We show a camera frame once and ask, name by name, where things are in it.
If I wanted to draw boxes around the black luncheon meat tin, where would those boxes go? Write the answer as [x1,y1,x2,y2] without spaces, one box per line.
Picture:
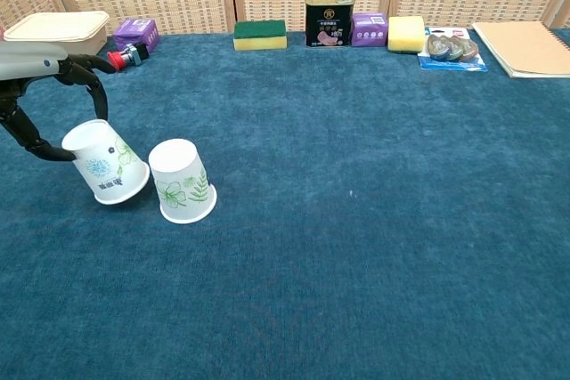
[305,0,356,48]

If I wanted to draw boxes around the purple box with label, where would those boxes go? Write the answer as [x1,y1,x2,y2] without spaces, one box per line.
[351,12,389,48]

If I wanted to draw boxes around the tan spiral notebook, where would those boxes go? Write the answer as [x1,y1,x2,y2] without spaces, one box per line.
[471,20,570,80]

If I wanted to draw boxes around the beige plastic lidded box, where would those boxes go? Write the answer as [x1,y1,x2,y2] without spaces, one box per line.
[3,11,110,57]

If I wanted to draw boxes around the blue blister pack of tapes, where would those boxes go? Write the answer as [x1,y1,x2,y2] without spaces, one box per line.
[417,27,489,73]

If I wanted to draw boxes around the purple tissue pack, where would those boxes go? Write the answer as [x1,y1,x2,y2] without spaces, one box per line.
[112,17,160,55]

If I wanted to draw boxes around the white paper cup green leaves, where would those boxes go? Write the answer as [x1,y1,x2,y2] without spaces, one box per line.
[148,138,218,225]

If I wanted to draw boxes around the white paper cup blue flower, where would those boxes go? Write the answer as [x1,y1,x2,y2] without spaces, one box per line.
[61,119,151,206]

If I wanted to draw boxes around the green yellow scrub sponge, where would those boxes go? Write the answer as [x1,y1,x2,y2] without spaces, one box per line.
[233,20,289,52]

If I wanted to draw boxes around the red emergency stop button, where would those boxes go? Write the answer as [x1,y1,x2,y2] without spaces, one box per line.
[107,43,149,72]

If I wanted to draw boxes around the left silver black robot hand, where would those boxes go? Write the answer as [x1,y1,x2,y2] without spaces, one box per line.
[0,41,116,163]

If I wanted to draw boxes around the yellow sponge block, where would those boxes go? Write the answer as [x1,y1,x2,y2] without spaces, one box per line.
[387,15,427,53]

